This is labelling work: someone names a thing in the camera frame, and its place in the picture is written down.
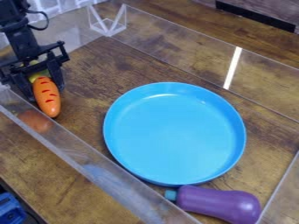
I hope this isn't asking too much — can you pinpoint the round blue tray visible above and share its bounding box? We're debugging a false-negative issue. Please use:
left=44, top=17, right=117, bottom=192
left=103, top=82, right=247, bottom=186

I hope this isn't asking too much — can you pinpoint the yellow toy lemon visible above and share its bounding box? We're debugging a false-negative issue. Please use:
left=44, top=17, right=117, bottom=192
left=16, top=60, right=39, bottom=69

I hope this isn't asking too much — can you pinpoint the purple toy eggplant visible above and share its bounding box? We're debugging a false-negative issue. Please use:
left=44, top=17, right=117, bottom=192
left=165, top=185, right=262, bottom=224

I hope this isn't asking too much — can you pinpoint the white mesh curtain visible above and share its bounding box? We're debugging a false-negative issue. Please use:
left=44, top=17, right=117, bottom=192
left=27, top=0, right=107, bottom=18

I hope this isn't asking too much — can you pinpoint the orange toy carrot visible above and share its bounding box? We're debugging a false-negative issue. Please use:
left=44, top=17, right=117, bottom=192
left=30, top=72, right=62, bottom=118

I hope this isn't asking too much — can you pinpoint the clear acrylic barrier wall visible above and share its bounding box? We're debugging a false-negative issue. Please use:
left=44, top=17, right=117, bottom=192
left=0, top=3, right=299, bottom=224

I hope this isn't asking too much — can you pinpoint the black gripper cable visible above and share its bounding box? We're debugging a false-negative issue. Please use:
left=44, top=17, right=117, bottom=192
left=24, top=10, right=51, bottom=32

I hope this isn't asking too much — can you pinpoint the blue device corner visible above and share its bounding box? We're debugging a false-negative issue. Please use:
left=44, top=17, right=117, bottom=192
left=0, top=192, right=26, bottom=224

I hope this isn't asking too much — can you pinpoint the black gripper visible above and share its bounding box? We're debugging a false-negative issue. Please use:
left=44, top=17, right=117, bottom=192
left=0, top=0, right=70, bottom=102

